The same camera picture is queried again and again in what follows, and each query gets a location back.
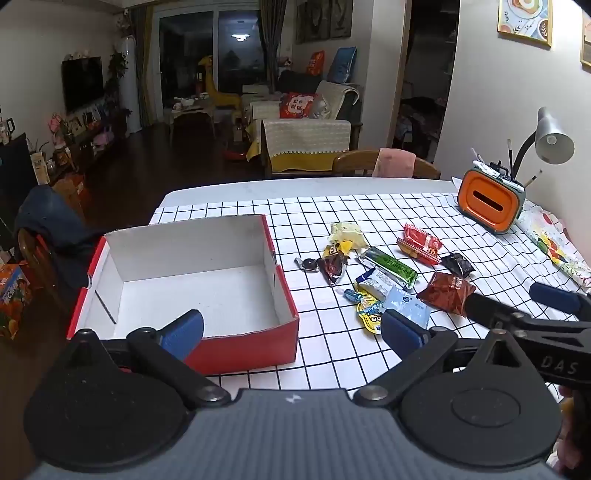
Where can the grey desk lamp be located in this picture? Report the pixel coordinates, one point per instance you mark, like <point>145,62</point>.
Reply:
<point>551,138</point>

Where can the small black snack packet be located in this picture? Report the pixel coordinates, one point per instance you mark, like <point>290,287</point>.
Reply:
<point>457,264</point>

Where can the grey curtain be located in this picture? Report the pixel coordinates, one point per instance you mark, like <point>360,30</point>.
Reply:
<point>268,41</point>

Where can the red printed cushion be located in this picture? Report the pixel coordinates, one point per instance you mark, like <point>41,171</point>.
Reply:
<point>298,105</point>

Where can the yellow giraffe toy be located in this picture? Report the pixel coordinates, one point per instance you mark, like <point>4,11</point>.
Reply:
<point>217,92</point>

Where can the red cardboard box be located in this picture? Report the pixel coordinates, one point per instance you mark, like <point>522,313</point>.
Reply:
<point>194,295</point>

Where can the red-brown snack packet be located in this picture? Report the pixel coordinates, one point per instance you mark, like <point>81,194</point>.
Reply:
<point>448,293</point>

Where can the yellow cartoon jelly packet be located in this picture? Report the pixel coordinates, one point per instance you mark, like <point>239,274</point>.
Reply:
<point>369,316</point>

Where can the small red cushion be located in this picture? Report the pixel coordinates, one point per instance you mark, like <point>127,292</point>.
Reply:
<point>315,62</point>

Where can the light blue wipe packet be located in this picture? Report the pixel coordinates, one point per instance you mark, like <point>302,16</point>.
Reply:
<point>408,307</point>

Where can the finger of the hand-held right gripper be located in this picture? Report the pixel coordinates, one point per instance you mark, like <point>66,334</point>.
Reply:
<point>485,307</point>
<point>554,297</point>

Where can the person's right hand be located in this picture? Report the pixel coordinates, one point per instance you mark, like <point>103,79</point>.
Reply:
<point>567,424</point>

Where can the blue white biscuit packet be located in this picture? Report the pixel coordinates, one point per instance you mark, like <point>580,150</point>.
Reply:
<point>376,282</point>

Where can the coffee table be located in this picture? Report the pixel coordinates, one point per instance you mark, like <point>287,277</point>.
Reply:
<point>191,115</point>

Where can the pink towel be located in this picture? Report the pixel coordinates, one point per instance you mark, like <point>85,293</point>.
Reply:
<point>393,162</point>

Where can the white black checkered tablecloth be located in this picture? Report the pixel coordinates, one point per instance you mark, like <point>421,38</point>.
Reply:
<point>314,207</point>

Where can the cream lace sofa cover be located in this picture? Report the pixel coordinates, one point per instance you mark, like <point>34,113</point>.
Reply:
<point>304,136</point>

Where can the dark framed pictures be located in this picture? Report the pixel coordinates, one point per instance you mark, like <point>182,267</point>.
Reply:
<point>323,21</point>

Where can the white standing air conditioner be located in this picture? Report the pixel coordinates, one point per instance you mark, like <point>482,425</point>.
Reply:
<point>130,83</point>

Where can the dark brown snack packet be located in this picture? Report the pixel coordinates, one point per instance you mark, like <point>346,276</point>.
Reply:
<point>332,267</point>

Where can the sofa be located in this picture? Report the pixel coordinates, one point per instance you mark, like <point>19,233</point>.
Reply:
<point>341,101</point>

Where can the white paint brush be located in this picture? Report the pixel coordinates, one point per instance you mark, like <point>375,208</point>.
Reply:
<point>510,154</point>

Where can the blue cushion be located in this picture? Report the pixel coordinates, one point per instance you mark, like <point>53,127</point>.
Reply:
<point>342,64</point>

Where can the colourful printed plastic bag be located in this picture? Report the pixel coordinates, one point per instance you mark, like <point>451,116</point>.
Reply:
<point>551,242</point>

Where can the orange cardboard box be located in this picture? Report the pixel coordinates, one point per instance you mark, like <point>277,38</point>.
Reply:
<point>71,194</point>

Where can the dark jacket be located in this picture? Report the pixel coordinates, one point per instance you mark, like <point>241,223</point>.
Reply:
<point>51,221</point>

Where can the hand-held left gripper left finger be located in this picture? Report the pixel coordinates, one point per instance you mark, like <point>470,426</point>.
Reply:
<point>184,330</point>

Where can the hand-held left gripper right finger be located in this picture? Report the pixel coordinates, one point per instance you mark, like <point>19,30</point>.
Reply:
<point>401,334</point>

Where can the wooden chair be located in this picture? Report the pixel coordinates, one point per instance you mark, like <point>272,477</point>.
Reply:
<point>353,161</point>
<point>34,263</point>

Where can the pale yellow snack packet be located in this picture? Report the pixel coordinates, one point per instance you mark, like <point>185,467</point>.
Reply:
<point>346,230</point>

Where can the yellow candy packet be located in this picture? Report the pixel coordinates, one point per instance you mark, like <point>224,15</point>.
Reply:
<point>336,249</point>

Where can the green snack bar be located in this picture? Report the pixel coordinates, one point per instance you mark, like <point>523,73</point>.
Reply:
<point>388,265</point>

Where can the orange printed box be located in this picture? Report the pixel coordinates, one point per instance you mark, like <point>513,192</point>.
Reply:
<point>14,300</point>

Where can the colourful wall painting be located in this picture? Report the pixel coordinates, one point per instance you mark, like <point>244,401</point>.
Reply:
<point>524,21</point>

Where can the television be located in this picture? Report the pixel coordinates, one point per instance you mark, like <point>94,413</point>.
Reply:
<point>83,83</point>

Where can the orange tissue box holder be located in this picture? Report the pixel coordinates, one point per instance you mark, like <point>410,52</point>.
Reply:
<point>489,203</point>

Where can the green houseplant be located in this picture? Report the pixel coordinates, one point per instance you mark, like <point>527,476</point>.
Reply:
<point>117,69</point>

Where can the red checkered snack packet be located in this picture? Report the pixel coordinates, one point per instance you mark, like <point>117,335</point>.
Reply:
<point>420,244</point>

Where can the black silver candy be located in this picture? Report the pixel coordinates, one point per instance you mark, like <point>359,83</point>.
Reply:
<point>307,264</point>

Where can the blue candy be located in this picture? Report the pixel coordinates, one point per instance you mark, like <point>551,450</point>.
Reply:
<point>352,295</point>

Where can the television cabinet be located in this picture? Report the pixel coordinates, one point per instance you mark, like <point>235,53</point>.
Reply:
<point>92,143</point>

